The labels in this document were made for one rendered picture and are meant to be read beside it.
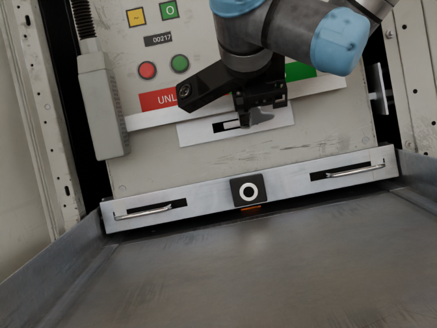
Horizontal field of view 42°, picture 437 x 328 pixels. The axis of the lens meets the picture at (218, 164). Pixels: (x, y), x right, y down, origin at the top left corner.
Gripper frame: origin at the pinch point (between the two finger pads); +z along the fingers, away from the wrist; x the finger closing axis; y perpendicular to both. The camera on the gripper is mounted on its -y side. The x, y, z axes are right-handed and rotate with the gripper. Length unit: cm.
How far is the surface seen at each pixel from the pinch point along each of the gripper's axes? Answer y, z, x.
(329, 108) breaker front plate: 16.0, 4.9, 1.9
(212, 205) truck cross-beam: -8.1, 10.6, -10.0
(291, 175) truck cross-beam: 6.9, 9.1, -7.7
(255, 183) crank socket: 0.4, 7.3, -8.7
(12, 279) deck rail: -28.9, -26.8, -28.1
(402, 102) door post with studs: 27.8, 2.2, -1.2
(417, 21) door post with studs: 32.4, -4.6, 9.7
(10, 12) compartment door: -34.8, -13.0, 22.1
